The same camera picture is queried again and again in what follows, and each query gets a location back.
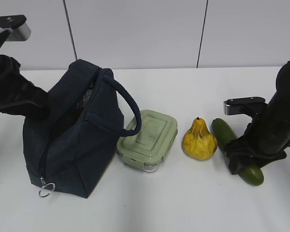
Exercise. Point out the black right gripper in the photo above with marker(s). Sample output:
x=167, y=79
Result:
x=264, y=140

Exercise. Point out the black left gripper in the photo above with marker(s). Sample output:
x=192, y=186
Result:
x=18, y=96

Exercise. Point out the dark green cucumber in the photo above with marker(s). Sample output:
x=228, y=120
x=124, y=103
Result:
x=252, y=175

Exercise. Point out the yellow pear-shaped gourd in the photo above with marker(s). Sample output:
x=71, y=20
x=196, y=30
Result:
x=198, y=142

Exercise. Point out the dark navy fabric lunch bag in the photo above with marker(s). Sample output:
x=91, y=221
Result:
x=70, y=149

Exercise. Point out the green lidded glass food container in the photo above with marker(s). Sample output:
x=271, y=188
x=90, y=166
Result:
x=150, y=146

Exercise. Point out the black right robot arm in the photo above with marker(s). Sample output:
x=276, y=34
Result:
x=279, y=105

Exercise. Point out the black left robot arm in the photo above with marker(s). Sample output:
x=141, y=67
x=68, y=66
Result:
x=18, y=95

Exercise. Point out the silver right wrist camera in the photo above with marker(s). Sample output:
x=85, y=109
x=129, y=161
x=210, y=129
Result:
x=250, y=106

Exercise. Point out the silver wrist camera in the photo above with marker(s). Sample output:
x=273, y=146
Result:
x=15, y=28
x=250, y=106

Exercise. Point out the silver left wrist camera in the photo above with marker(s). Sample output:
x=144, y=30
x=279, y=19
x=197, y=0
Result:
x=15, y=28

